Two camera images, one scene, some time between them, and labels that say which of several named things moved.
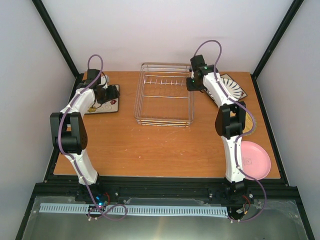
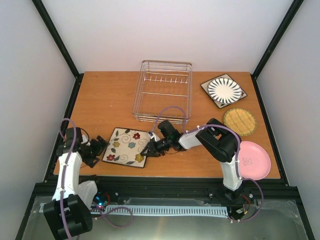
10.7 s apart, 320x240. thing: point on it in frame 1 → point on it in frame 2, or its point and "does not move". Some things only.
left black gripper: (113, 94) → (99, 149)
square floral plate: (112, 106) → (125, 147)
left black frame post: (58, 39) does not move
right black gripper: (189, 87) → (153, 150)
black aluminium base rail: (59, 188) does not move
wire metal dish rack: (162, 98) does not move
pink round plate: (255, 161) does not move
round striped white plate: (232, 88) does not move
